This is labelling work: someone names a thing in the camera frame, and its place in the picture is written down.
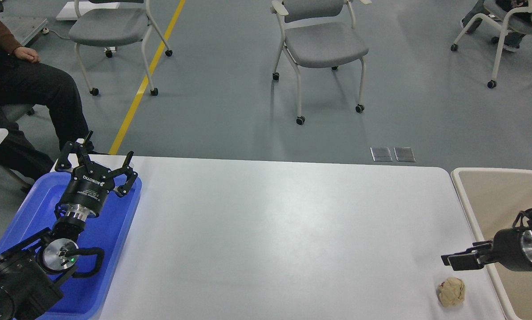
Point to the beige plastic bin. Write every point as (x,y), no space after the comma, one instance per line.
(491,199)

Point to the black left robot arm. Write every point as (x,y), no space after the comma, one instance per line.
(59,254)

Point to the grey chair right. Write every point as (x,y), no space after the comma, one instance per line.
(511,18)

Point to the right metal floor plate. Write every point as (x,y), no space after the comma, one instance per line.
(404,154)

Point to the grey chair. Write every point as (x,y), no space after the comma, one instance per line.
(511,18)
(106,27)
(327,45)

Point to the person's hand on lap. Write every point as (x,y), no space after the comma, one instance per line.
(28,54)

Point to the grey chair left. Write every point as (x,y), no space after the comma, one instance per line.
(106,27)

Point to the metal floor plate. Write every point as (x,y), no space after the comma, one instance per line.
(404,154)
(381,154)

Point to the brown paper ball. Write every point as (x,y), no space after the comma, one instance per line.
(451,292)

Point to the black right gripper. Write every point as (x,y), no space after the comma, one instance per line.
(511,248)

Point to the grey chair middle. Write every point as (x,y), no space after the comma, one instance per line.
(327,45)

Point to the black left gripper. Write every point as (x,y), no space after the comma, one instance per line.
(86,189)

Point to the left metal floor plate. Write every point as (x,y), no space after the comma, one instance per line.
(381,154)

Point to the seated person dark clothes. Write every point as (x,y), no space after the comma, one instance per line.
(23,82)

